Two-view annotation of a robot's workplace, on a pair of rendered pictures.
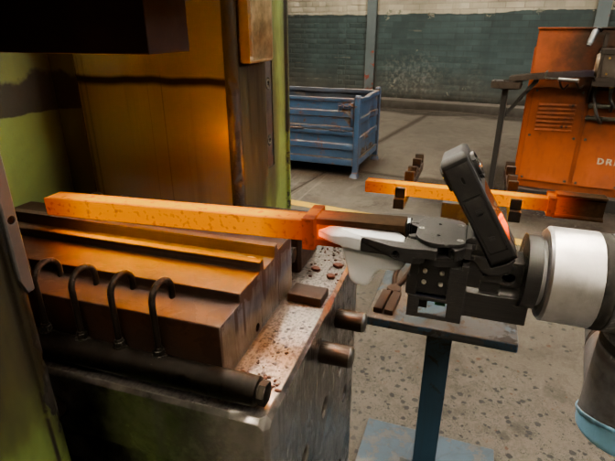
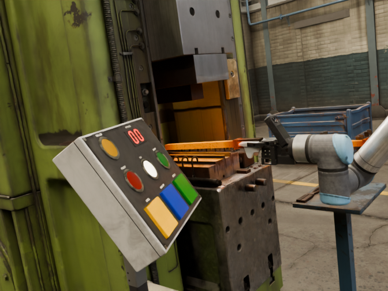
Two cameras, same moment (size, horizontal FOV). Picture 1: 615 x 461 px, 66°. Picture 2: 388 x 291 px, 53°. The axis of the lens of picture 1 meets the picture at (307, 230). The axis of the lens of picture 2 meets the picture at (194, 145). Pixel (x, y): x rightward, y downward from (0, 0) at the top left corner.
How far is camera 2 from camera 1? 94 cm
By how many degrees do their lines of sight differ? 25
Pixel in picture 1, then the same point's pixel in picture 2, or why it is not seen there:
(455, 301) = (272, 157)
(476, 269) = (279, 149)
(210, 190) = not seen: hidden behind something
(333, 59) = (344, 86)
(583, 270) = (299, 142)
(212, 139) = (217, 126)
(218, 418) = (207, 190)
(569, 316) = (299, 157)
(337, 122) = (335, 128)
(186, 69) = (208, 103)
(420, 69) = not seen: outside the picture
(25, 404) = not seen: hidden behind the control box
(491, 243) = (280, 140)
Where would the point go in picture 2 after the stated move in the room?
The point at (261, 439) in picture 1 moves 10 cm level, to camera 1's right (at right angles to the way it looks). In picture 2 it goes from (218, 194) to (247, 194)
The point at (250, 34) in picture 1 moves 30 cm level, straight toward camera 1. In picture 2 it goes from (228, 89) to (215, 93)
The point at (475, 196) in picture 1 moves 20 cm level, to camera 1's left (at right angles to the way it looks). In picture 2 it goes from (273, 127) to (215, 132)
